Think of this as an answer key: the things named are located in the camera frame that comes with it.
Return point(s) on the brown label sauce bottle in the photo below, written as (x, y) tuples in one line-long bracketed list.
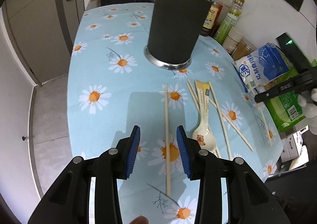
[(213, 13)]

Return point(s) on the white box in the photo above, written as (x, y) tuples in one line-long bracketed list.
[(293, 144)]

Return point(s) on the green label bottle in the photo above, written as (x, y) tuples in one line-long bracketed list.
[(229, 23)]

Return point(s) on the dark soy sauce bottle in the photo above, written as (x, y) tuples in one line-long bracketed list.
[(209, 31)]

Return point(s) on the white lid jar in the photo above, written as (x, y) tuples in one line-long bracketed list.
[(231, 40)]

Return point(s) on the white and blue salt bag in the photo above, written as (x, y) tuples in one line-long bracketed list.
[(262, 65)]

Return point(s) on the clear jar brown powder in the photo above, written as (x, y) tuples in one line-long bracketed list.
[(244, 49)]

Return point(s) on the person's left hand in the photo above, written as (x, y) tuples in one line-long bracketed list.
[(140, 220)]

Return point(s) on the black cylindrical utensil holder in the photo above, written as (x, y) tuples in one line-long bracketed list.
[(173, 33)]

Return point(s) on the blue daisy print tablecloth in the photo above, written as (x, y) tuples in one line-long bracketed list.
[(104, 70)]

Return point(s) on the green packet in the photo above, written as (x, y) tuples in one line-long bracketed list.
[(284, 110)]

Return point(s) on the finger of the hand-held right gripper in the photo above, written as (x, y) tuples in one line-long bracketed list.
[(272, 91)]

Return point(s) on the grey door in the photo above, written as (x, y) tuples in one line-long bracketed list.
[(42, 28)]

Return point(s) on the person's right hand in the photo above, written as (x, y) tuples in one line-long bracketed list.
[(305, 105)]

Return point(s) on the cream ceramic spoon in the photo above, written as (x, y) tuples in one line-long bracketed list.
[(206, 90), (204, 137)]

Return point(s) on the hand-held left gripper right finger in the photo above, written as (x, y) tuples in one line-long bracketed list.
[(184, 157)]

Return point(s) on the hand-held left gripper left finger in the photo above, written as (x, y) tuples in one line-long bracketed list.
[(133, 152)]

